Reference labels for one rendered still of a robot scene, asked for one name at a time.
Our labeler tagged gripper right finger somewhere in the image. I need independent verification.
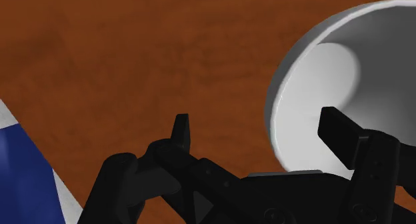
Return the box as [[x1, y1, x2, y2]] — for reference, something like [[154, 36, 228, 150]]
[[317, 106, 416, 224]]

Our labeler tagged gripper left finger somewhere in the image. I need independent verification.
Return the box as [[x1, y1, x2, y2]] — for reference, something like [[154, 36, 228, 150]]
[[77, 113, 261, 224]]

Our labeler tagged white bowl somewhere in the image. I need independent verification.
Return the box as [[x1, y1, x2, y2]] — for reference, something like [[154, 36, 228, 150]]
[[264, 0, 416, 181]]

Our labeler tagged blue and white box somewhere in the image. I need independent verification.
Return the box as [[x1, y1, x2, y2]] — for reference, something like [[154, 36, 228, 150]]
[[0, 99, 84, 224]]

